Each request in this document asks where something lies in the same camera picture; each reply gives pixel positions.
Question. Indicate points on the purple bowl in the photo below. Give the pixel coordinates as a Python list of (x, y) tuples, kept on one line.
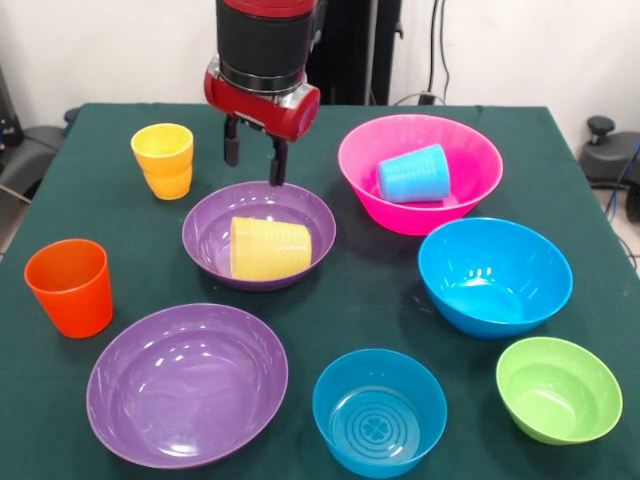
[(210, 225), (185, 390)]

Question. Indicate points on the orange cup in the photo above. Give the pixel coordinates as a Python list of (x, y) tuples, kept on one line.
[(75, 300)]

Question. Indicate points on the dark green table cloth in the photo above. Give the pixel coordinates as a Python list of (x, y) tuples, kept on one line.
[(100, 200)]

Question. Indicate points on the black pedestal leg with caster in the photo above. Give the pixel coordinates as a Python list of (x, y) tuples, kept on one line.
[(610, 160), (30, 150)]

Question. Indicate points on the small blue patterned bowl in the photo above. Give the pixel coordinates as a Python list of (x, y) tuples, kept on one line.
[(380, 420)]

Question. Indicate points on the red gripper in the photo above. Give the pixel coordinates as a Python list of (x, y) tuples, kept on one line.
[(260, 110)]

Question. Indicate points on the pink bowl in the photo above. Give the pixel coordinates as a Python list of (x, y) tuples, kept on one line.
[(475, 165)]

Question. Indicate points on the blue cup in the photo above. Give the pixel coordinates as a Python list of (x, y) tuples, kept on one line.
[(415, 175)]

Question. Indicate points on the amber yellow cup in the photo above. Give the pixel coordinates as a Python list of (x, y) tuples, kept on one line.
[(170, 185)]

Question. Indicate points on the large blue bowl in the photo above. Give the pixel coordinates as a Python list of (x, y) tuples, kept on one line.
[(490, 295)]

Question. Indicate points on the green bowl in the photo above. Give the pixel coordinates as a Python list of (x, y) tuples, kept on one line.
[(557, 395)]

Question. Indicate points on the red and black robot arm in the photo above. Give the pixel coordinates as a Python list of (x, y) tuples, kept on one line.
[(265, 40)]

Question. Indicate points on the pale yellow translucent cup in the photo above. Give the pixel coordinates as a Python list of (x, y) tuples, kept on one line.
[(270, 250)]

